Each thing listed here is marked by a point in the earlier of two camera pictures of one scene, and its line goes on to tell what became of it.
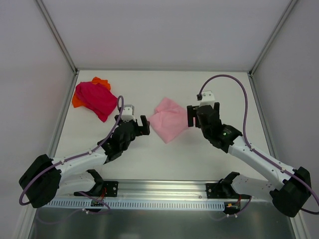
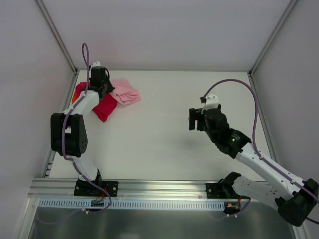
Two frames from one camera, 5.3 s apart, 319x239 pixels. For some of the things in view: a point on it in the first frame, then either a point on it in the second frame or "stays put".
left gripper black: (136, 126) to (104, 87)
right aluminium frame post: (256, 64) stays put
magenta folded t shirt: (95, 97) stays put
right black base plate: (223, 189) stays put
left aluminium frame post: (74, 67) stays put
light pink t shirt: (169, 120) to (124, 93)
